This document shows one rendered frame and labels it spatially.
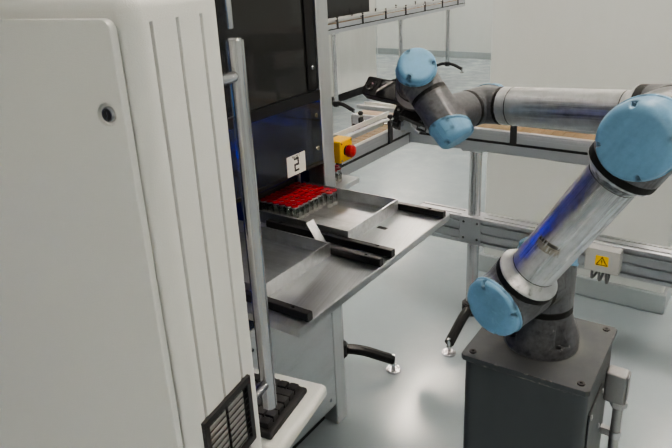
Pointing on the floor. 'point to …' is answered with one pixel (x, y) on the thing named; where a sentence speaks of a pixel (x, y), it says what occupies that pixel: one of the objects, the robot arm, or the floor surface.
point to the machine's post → (324, 174)
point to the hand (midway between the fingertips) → (402, 120)
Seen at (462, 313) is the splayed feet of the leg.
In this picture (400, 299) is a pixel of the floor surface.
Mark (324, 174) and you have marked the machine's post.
